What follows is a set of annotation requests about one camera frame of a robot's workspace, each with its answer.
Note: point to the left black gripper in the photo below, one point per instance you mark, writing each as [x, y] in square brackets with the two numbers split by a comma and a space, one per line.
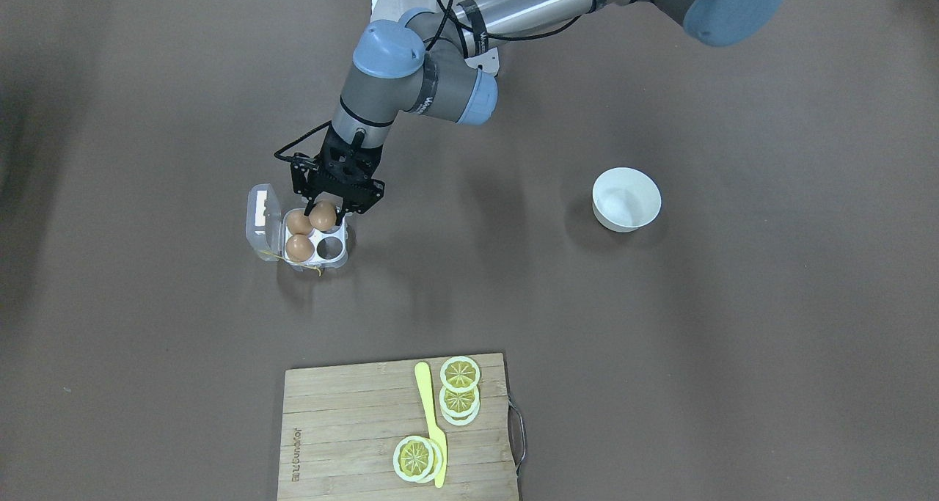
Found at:
[301, 180]

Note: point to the brown egg from bowl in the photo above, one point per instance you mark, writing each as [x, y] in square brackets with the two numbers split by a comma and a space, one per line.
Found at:
[323, 216]

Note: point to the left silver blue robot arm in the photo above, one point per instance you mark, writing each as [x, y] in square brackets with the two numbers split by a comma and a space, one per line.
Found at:
[416, 63]

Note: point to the brown egg in box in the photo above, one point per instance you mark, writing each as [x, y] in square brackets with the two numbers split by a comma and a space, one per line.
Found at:
[299, 248]
[297, 224]

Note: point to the clear plastic egg box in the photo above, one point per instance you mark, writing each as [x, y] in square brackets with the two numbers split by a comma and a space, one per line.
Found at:
[314, 241]

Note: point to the yellow plastic knife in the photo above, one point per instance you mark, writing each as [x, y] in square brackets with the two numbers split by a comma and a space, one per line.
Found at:
[423, 378]

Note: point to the lemon slice toy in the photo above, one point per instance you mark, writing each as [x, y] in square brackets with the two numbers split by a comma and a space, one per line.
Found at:
[417, 459]
[460, 373]
[459, 408]

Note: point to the bamboo cutting board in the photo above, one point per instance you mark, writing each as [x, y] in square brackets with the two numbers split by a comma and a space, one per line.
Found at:
[341, 425]

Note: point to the white ceramic bowl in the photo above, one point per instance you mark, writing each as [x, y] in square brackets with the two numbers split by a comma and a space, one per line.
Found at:
[624, 199]

